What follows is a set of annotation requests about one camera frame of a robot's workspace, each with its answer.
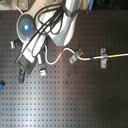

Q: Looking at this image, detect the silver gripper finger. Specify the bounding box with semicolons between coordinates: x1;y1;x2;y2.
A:
39;64;47;77

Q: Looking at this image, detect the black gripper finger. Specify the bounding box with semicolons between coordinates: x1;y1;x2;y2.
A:
17;67;25;82

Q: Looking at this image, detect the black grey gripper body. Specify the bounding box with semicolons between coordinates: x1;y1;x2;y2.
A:
14;34;48;75

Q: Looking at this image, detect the white cable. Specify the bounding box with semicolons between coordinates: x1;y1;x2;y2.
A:
44;48;128;66

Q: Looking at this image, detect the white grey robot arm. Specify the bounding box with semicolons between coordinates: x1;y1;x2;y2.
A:
15;0;80;83

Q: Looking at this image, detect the small grey clip left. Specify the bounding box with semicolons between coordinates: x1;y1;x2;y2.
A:
10;40;19;49

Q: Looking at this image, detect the grey cable clip lower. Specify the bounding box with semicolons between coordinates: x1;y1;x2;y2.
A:
69;55;76;64

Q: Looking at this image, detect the grey cable clip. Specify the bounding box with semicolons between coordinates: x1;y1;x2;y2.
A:
69;55;76;64
76;48;83;56

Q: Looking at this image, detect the grey cable clip upper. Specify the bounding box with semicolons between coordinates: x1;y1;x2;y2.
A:
76;48;83;56

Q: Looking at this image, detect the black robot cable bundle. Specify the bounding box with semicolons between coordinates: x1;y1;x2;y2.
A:
34;2;78;37

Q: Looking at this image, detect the silver cable clip right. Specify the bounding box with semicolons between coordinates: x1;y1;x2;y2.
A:
100;48;107;69

